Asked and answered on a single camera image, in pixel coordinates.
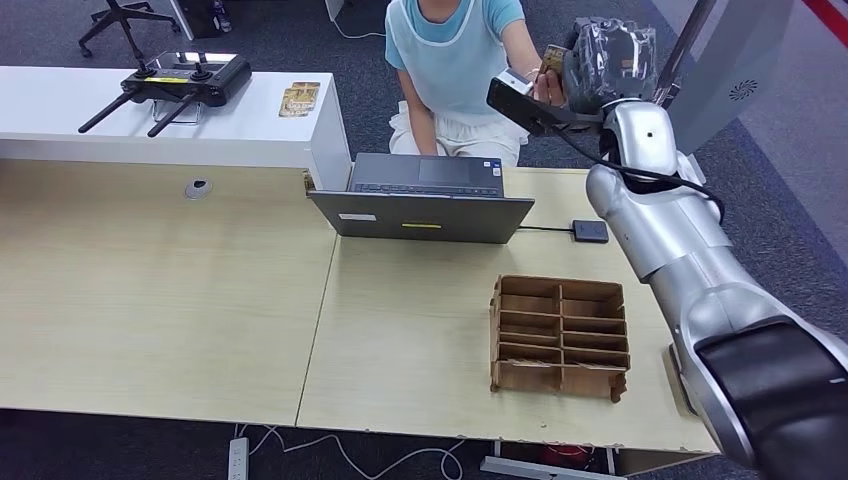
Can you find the person's left hand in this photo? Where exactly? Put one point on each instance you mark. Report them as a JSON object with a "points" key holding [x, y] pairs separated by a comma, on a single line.
{"points": [[550, 89]]}

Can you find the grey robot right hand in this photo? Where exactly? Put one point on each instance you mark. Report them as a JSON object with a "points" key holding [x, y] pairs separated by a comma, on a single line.
{"points": [[609, 66]]}

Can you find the yellow printed ID card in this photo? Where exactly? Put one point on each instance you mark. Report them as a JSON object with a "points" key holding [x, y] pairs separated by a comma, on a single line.
{"points": [[553, 58]]}

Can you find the person's left forearm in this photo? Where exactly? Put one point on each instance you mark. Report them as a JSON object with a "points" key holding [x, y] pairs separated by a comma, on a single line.
{"points": [[530, 53]]}

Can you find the person's right forearm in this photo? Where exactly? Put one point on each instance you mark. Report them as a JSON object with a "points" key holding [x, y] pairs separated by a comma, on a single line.
{"points": [[424, 132]]}

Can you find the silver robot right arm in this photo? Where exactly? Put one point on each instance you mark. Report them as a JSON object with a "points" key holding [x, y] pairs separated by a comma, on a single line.
{"points": [[682, 265]]}

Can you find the person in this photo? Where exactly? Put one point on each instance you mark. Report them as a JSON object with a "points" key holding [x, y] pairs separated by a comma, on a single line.
{"points": [[450, 66]]}

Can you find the grey sign stand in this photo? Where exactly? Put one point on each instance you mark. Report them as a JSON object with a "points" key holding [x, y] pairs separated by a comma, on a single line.
{"points": [[735, 60]]}

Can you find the small black USB device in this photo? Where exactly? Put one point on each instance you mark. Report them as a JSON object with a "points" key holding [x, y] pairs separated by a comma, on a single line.
{"points": [[590, 231]]}

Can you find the grey open laptop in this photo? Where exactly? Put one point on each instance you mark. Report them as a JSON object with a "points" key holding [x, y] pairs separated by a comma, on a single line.
{"points": [[424, 215]]}

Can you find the brown cardboard compartment organiser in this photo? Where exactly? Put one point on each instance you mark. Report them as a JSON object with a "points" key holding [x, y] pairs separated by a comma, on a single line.
{"points": [[560, 331]]}

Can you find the black cabinet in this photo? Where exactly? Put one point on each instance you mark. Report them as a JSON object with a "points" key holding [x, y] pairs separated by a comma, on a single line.
{"points": [[202, 16]]}

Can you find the black remote controller with antennas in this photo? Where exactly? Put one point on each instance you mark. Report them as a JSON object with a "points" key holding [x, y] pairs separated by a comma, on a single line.
{"points": [[192, 79]]}

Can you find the red object under desk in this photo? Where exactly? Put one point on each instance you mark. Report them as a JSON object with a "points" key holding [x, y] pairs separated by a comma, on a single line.
{"points": [[566, 454]]}

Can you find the grey round desk grommet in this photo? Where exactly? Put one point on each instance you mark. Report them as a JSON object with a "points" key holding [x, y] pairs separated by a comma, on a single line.
{"points": [[198, 189]]}

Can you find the grey desk foot bar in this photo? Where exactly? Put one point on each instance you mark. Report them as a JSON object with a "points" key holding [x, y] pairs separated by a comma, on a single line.
{"points": [[530, 469]]}

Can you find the black office chair base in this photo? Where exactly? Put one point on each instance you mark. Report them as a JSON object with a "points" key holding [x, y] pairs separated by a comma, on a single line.
{"points": [[122, 20]]}

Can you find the white power strip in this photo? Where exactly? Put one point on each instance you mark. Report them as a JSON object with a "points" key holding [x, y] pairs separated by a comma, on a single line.
{"points": [[238, 458]]}

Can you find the white reception counter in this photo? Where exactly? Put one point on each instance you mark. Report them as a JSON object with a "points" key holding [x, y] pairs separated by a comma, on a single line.
{"points": [[66, 112]]}

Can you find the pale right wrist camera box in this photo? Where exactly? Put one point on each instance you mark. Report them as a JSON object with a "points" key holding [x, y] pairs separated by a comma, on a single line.
{"points": [[520, 99]]}

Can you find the chrome stanchion post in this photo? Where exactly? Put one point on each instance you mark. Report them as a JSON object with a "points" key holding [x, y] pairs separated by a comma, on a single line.
{"points": [[686, 46]]}

